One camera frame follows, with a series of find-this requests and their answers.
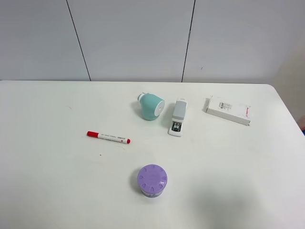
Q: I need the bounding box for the white cardboard box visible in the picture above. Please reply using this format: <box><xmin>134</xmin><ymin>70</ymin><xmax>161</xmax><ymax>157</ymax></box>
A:
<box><xmin>203</xmin><ymin>96</ymin><xmax>251</xmax><ymax>126</ymax></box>

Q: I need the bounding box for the teal pencil sharpener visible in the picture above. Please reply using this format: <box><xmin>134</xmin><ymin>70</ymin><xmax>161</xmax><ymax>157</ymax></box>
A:
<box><xmin>138</xmin><ymin>93</ymin><xmax>165</xmax><ymax>121</ymax></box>

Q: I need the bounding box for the grey white stapler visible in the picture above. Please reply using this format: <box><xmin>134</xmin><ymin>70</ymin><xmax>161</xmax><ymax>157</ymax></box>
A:
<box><xmin>168</xmin><ymin>99</ymin><xmax>187</xmax><ymax>137</ymax></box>

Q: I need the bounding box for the red whiteboard marker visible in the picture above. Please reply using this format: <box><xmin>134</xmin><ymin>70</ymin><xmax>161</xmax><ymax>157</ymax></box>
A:
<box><xmin>87</xmin><ymin>131</ymin><xmax>131</xmax><ymax>144</ymax></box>

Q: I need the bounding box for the purple round jar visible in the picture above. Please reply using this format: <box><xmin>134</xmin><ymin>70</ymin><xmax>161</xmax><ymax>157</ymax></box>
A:
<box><xmin>137</xmin><ymin>164</ymin><xmax>168</xmax><ymax>198</ymax></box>

